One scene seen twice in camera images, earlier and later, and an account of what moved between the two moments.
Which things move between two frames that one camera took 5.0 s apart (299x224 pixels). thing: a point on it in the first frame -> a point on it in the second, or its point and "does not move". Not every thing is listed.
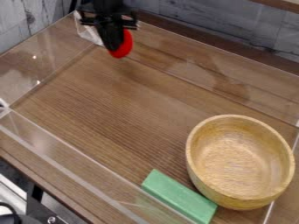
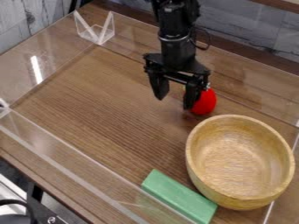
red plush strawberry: (126, 46) -> (206, 102)
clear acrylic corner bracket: (87, 30) does not move
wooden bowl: (239, 159) does not move
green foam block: (179, 197) does not move
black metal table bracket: (38, 213) does not move
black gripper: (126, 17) -> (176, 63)
